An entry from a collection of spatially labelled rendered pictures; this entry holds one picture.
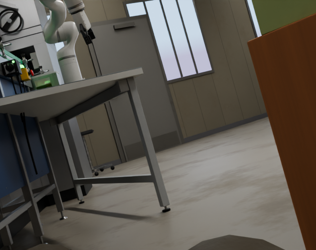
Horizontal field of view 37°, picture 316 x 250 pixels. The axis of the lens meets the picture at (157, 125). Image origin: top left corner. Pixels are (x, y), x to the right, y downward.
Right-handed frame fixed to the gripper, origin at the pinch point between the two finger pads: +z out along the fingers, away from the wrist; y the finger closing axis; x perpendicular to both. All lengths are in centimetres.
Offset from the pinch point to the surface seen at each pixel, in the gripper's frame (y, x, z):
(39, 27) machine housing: -175, -89, 1
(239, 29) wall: -609, 82, 174
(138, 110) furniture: 10.7, 10.6, 40.7
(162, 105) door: -458, -70, 209
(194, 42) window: -546, 4, 153
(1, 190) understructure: 65, -45, 35
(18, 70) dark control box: -9.9, -47.5, 2.8
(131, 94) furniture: 8.0, 10.1, 32.0
